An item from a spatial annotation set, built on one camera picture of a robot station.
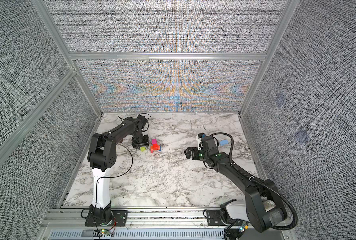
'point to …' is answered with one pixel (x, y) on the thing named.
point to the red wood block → (155, 145)
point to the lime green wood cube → (143, 149)
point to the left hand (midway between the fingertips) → (145, 147)
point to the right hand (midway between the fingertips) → (191, 151)
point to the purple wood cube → (154, 141)
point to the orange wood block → (155, 148)
